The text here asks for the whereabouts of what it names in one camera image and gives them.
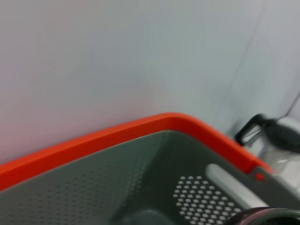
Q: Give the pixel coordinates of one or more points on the grey perforated plastic storage bin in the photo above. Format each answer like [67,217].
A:
[93,187]

